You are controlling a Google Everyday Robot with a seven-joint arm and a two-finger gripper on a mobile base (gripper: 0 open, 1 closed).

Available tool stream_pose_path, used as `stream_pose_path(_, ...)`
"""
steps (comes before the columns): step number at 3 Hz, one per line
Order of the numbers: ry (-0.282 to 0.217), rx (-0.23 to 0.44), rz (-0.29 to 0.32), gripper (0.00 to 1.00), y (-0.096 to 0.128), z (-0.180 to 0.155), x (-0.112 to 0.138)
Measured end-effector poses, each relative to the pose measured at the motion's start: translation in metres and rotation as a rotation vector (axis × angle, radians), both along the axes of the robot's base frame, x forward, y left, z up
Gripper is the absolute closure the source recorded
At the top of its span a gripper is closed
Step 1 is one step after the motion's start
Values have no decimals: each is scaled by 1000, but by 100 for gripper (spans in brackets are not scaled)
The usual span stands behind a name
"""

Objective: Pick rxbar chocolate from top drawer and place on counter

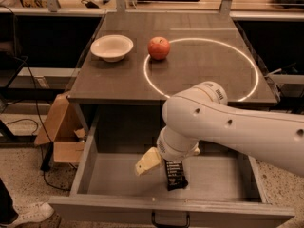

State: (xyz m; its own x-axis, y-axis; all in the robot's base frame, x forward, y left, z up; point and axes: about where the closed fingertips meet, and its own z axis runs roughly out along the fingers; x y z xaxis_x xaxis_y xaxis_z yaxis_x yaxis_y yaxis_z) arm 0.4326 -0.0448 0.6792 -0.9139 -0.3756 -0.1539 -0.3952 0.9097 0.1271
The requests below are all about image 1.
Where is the dark trouser leg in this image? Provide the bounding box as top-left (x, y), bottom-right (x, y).
top-left (0, 179), bottom-right (18, 225)

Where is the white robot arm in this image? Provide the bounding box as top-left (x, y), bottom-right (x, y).
top-left (135, 82), bottom-right (304, 176)

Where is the red apple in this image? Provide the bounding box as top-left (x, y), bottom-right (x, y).
top-left (147, 37), bottom-right (170, 60)

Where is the black drawer handle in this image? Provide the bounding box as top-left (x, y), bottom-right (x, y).
top-left (151, 211), bottom-right (191, 228)

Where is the white ceramic bowl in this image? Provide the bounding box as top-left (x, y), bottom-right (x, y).
top-left (90, 35), bottom-right (133, 63)

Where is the brown cardboard box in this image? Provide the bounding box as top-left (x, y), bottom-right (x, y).
top-left (34, 93), bottom-right (86, 163)

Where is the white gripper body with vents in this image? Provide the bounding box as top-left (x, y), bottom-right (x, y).
top-left (157, 126), bottom-right (199, 162)

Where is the white sneaker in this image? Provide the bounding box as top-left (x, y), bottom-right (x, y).
top-left (0, 202), bottom-right (54, 228)

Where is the black floor cable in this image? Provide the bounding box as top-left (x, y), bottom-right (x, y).
top-left (0, 3), bottom-right (75, 192)

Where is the grey open drawer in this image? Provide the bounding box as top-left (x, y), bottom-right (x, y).
top-left (51, 106), bottom-right (295, 228)

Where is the black rxbar chocolate wrapper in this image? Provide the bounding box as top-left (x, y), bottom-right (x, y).
top-left (164, 161), bottom-right (188, 191)

